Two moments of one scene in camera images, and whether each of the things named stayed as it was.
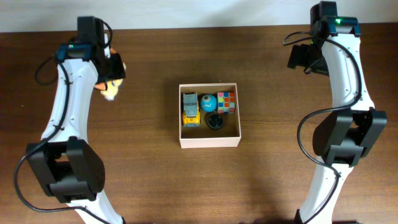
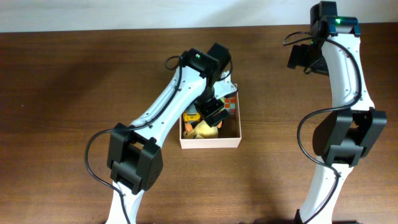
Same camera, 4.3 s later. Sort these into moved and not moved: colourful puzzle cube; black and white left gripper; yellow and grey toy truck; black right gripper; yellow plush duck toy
Moved: black and white left gripper; yellow plush duck toy
Not moved: black right gripper; yellow and grey toy truck; colourful puzzle cube
